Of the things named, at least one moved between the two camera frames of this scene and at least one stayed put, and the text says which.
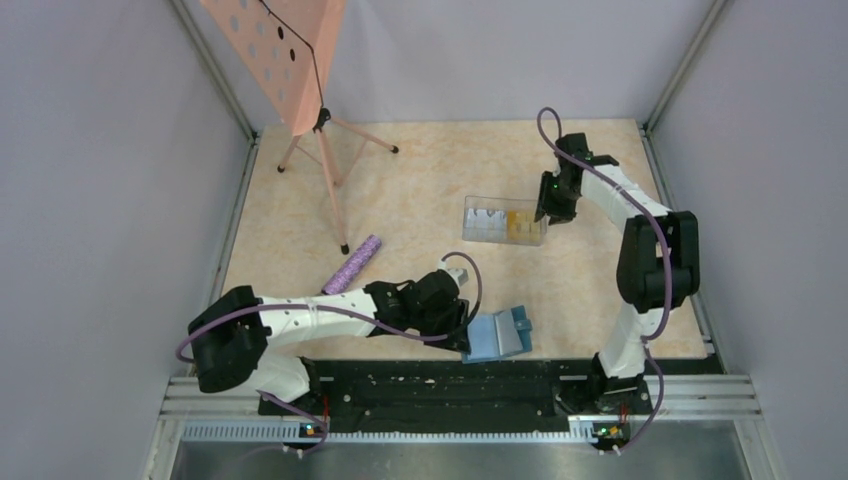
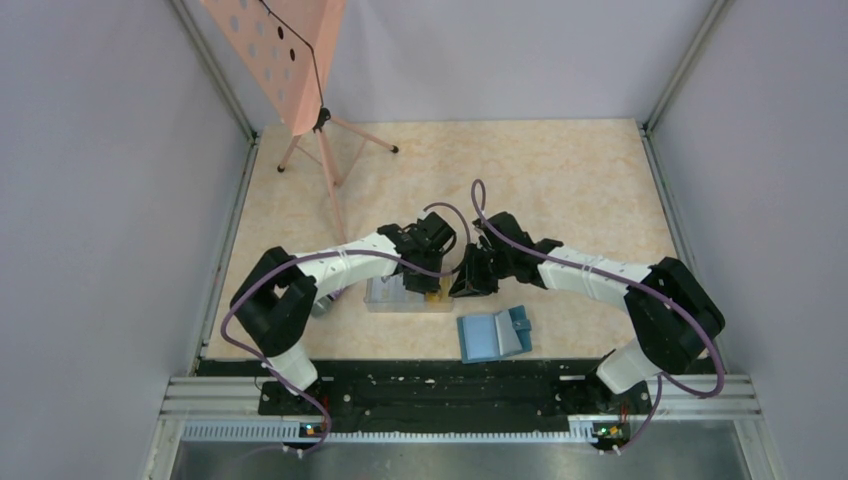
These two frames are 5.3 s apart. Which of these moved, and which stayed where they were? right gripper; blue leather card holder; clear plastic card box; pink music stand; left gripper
Moved: right gripper; left gripper; clear plastic card box
Stayed: pink music stand; blue leather card holder
